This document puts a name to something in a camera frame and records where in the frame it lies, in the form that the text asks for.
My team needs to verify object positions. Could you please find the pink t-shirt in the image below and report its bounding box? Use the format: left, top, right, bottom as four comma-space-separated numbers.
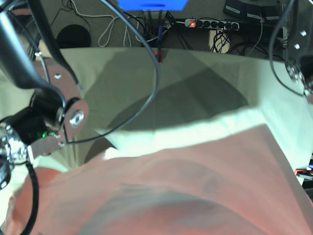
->
0, 123, 313, 235

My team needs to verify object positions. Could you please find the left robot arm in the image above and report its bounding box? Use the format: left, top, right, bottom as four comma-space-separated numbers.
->
268, 0, 313, 104

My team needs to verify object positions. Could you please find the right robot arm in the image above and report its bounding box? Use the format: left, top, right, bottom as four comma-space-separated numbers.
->
0, 0, 89, 188

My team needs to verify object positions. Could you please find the grey-green table cloth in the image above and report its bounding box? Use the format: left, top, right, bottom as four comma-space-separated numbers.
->
0, 46, 313, 172

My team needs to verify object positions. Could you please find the red black centre clamp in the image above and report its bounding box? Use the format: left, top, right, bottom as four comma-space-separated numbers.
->
155, 48, 162, 63

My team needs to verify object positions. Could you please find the red black clamp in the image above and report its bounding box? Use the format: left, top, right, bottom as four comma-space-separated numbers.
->
155, 48, 162, 63
294, 159, 313, 181

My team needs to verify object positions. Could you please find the white power strip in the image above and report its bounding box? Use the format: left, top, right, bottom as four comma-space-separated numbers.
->
184, 19, 240, 31

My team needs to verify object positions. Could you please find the red black right clamp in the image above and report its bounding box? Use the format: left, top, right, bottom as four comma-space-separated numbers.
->
294, 159, 313, 181

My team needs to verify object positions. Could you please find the white cable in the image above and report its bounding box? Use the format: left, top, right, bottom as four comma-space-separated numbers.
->
68, 0, 137, 47

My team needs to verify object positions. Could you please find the black cable bundle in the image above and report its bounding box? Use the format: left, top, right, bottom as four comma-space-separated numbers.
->
210, 30, 231, 53

